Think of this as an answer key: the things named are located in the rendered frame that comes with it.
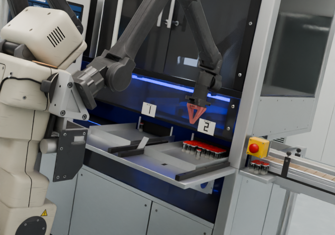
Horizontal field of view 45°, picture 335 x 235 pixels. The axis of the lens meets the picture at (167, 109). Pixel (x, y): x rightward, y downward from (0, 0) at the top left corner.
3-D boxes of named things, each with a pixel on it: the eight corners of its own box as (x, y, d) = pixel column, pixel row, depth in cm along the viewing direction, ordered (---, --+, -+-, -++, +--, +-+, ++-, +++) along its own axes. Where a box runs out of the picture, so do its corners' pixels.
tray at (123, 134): (135, 128, 216) (136, 122, 216) (173, 142, 202) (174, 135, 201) (88, 133, 189) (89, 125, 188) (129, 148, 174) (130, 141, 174)
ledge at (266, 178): (251, 169, 184) (252, 166, 184) (278, 178, 177) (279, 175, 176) (239, 174, 173) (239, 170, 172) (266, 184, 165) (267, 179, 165)
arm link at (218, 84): (201, 53, 157) (219, 58, 152) (214, 60, 167) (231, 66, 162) (190, 81, 158) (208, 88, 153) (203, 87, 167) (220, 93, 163)
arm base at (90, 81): (54, 75, 108) (81, 84, 101) (77, 60, 112) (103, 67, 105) (67, 100, 113) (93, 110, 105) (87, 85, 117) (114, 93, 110)
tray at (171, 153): (186, 146, 197) (188, 139, 197) (233, 162, 183) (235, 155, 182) (143, 154, 170) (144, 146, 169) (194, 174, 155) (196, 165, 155)
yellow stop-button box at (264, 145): (252, 152, 176) (255, 136, 175) (267, 156, 172) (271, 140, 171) (245, 153, 170) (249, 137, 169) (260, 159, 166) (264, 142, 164)
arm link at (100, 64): (82, 68, 110) (94, 74, 107) (107, 50, 116) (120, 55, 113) (90, 94, 116) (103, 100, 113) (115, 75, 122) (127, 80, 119)
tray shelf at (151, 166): (127, 129, 219) (128, 126, 219) (242, 170, 180) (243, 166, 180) (57, 136, 180) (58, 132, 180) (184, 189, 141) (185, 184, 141)
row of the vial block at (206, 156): (185, 150, 189) (187, 140, 189) (218, 161, 179) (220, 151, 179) (183, 150, 187) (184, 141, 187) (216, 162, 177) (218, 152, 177)
